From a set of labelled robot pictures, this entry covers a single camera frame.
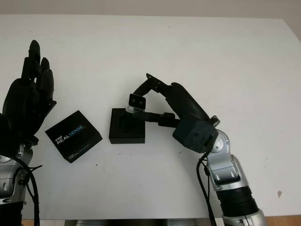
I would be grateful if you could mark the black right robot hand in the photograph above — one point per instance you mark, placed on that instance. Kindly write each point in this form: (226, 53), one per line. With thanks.
(188, 103)

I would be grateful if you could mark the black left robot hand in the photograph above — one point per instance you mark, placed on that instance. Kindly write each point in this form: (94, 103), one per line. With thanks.
(28, 99)

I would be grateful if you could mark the silver RealSense depth camera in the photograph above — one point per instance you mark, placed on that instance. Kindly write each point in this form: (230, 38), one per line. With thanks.
(136, 101)

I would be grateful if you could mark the black RealSense box lid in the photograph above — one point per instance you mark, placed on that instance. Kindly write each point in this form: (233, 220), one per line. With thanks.
(73, 136)

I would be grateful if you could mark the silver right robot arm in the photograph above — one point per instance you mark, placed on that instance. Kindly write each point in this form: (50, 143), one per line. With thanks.
(232, 169)

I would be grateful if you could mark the black box base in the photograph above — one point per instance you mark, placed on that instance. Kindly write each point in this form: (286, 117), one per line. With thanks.
(127, 136)

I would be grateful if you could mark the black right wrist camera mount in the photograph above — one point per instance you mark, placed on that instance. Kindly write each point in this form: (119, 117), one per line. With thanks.
(195, 136)

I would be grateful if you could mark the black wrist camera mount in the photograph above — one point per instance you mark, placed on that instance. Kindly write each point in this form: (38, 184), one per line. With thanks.
(7, 136)
(195, 136)

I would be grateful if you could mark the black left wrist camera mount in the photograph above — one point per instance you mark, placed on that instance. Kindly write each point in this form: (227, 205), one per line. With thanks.
(7, 136)

